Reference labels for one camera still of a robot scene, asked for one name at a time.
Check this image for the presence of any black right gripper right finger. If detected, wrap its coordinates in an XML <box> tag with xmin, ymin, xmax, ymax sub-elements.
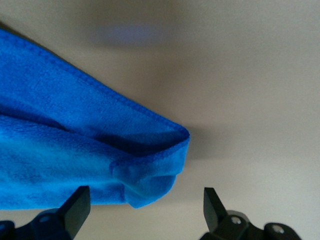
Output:
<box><xmin>203</xmin><ymin>187</ymin><xmax>301</xmax><ymax>240</ymax></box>

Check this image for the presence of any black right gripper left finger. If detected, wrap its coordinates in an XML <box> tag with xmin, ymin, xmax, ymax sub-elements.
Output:
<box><xmin>0</xmin><ymin>185</ymin><xmax>91</xmax><ymax>240</ymax></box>

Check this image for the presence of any blue microfibre towel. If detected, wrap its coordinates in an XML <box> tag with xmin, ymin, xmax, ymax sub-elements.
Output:
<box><xmin>0</xmin><ymin>26</ymin><xmax>191</xmax><ymax>210</ymax></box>

